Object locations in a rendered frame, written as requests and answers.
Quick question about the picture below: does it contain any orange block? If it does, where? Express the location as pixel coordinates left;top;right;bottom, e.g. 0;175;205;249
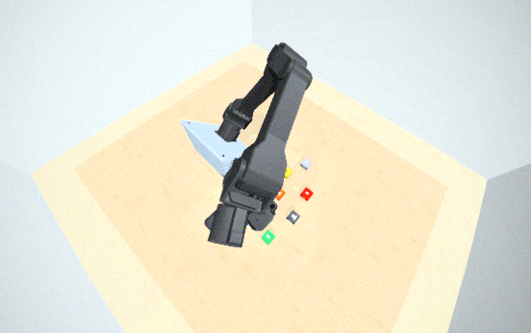
275;190;285;201

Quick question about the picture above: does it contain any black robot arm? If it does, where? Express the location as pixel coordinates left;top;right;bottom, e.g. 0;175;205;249
208;42;313;248

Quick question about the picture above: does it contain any red block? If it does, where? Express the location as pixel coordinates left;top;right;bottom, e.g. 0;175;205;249
300;188;314;201

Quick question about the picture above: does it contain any yellow block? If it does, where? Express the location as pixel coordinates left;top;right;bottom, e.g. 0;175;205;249
285;167;293;179

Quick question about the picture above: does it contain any green block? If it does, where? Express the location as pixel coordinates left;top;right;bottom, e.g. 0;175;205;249
261;230;276;244

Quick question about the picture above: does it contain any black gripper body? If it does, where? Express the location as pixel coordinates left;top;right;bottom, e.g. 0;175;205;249
205;195;258;230

